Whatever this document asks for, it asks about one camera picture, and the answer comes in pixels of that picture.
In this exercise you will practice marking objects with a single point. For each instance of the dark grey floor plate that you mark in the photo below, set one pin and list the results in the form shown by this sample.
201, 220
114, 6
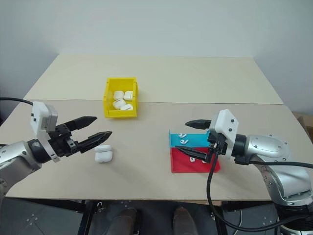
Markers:
36, 218
254, 220

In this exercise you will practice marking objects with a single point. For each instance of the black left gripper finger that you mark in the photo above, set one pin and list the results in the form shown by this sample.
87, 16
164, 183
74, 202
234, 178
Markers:
83, 121
95, 140

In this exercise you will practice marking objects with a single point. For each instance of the yellow plastic bin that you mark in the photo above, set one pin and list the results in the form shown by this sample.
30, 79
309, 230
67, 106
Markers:
109, 107

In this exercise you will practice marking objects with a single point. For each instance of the white earbud case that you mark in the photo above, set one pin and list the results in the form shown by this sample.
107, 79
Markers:
103, 153

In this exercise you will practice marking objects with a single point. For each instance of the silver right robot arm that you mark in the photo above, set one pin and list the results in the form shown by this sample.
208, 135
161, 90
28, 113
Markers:
269, 149

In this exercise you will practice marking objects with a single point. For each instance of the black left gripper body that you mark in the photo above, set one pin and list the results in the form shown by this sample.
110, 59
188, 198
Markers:
61, 142

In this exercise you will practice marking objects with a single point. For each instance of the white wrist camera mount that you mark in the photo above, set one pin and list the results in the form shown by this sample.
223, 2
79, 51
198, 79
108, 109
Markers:
226, 124
38, 115

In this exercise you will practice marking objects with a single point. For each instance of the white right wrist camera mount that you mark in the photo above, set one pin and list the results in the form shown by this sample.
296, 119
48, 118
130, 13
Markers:
226, 124

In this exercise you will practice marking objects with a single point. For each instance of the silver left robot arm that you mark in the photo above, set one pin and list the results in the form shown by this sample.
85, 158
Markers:
14, 156

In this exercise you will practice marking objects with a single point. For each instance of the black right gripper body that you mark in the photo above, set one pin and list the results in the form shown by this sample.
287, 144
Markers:
218, 142

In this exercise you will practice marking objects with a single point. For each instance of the blue and red tray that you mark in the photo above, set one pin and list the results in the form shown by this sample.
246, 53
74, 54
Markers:
185, 167

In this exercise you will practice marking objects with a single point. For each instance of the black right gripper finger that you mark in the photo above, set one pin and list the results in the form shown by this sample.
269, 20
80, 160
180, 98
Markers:
200, 124
195, 154

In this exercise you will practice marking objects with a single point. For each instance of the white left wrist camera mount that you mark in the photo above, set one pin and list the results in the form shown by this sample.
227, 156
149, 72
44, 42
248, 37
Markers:
38, 115

